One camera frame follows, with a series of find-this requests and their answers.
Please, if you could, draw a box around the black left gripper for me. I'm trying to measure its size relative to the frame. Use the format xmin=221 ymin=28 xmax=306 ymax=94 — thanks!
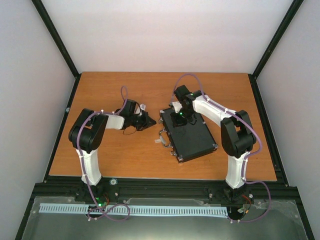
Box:
xmin=130 ymin=111 xmax=157 ymax=132

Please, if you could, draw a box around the black poker set case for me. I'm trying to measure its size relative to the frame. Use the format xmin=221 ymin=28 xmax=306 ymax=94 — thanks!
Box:
xmin=158 ymin=107 xmax=218 ymax=164

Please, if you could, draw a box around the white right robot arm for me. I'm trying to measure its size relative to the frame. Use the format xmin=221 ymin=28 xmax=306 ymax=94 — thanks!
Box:
xmin=171 ymin=85 xmax=258 ymax=190

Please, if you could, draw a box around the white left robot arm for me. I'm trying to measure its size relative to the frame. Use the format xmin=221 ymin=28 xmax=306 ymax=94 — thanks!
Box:
xmin=68 ymin=99 xmax=157 ymax=202

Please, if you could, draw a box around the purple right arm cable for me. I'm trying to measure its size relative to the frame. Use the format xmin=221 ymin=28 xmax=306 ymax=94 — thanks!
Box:
xmin=171 ymin=74 xmax=272 ymax=223

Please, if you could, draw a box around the white perforated cable strip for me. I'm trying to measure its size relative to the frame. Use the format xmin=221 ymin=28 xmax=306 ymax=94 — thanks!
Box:
xmin=38 ymin=203 xmax=228 ymax=218

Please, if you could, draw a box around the black aluminium frame rail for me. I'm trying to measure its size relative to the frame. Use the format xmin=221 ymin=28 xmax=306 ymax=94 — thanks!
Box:
xmin=31 ymin=178 xmax=301 ymax=206

